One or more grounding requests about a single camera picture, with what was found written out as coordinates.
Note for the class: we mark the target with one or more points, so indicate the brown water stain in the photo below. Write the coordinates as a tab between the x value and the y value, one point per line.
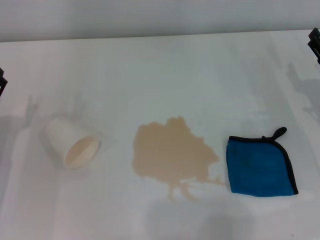
170	152

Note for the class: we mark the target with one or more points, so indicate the blue rag with black trim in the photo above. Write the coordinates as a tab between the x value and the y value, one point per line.
257	165

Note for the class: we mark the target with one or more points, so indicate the white paper cup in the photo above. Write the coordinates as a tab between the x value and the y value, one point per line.
62	135

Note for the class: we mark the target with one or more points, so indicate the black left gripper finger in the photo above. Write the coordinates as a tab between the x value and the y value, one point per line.
2	82

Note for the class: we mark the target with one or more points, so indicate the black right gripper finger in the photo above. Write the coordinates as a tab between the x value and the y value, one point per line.
315	47

